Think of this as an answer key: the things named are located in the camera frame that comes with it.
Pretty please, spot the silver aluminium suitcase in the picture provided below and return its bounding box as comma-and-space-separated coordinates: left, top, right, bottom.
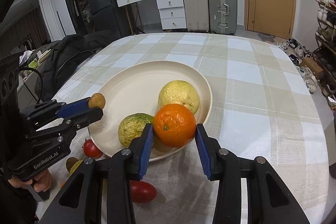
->
209, 0, 238, 35

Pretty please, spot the white drawer desk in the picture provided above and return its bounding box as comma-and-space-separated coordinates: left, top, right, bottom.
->
116, 0, 187, 31

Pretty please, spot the person's left hand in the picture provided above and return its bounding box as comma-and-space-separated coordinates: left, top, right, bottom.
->
8, 169, 52, 193

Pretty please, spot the beige suitcase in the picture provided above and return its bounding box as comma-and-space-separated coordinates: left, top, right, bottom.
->
183, 0, 210, 32

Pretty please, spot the wooden shoe rack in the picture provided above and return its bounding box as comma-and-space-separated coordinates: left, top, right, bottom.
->
313, 0, 335, 110

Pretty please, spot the red tomato with stem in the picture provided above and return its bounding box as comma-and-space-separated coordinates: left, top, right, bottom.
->
83, 139, 103, 159

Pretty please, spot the black jacket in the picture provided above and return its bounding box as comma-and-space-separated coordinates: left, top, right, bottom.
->
35, 30, 117, 102

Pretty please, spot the black cable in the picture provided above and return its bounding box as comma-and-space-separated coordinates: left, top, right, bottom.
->
17, 66, 45, 104

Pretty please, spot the cream round plate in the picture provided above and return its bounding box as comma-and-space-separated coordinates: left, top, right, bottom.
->
88, 60, 213, 157

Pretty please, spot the brown longan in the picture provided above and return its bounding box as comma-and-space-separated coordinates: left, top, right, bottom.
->
88, 93, 106, 109
66, 157, 78, 172

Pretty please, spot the smooth yellow passion fruit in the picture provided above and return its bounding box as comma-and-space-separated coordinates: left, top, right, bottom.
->
158, 80, 200, 114

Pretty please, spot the wrinkled yellow passion fruit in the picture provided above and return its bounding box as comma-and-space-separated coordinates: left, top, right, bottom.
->
118, 113, 154, 147

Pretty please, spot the green-yellow passion fruit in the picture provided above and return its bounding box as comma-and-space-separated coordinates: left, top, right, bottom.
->
70, 160, 82, 175

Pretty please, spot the checkered tablecloth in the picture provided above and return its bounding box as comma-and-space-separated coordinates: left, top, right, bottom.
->
35, 32, 330, 224

